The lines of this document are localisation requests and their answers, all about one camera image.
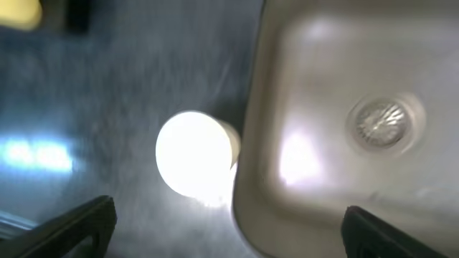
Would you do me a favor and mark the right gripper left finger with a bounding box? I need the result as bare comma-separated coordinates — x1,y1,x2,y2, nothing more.
0,195,118,258

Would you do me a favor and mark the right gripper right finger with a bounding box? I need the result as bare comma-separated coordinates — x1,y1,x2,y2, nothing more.
340,206,451,258

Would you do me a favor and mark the white cup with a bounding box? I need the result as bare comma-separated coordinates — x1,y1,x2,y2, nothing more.
154,110,242,209

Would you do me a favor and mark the steel sink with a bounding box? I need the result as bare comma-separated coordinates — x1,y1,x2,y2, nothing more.
231,0,459,258

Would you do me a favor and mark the yellow cup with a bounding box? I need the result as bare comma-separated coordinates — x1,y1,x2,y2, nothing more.
0,0,43,32

